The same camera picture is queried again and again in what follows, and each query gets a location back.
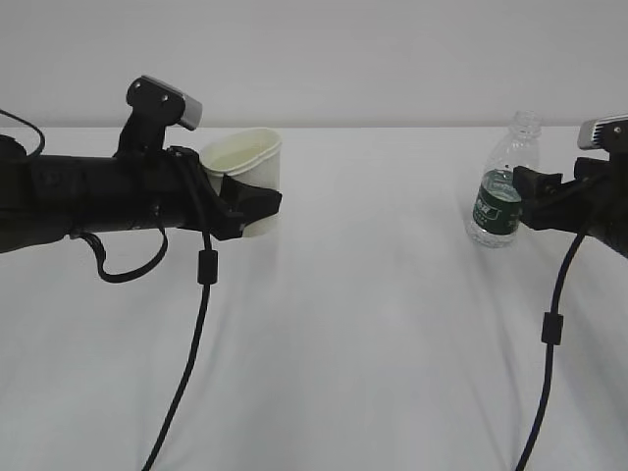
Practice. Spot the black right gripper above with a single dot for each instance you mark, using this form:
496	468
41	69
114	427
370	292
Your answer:
592	202

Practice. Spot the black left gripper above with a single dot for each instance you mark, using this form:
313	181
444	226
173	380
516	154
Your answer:
223	214

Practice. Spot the white paper cup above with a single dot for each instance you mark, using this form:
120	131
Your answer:
252	156

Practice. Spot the clear green-label water bottle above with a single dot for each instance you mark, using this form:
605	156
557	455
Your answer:
494	219

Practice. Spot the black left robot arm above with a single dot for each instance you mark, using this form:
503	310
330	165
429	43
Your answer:
144	185

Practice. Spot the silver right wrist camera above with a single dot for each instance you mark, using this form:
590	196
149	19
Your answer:
597	133

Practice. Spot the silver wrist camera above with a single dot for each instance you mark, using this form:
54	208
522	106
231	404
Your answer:
597	133
155	106

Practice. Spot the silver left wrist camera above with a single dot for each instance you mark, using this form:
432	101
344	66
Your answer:
155	106

